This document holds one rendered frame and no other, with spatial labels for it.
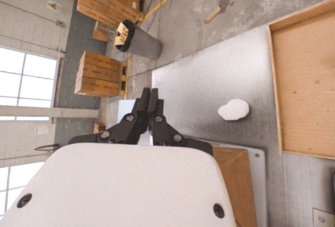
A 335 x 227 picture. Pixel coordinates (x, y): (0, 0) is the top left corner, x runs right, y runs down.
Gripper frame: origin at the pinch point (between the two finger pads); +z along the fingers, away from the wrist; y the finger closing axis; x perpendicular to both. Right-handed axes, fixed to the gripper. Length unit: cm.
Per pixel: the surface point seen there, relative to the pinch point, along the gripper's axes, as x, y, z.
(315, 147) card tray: -11.4, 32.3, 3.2
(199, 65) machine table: -8.6, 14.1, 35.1
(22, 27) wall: -50, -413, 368
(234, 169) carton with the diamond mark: -14.9, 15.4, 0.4
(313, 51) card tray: 3.5, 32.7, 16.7
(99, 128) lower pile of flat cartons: -291, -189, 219
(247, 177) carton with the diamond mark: -20.5, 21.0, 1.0
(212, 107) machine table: -17.3, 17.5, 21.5
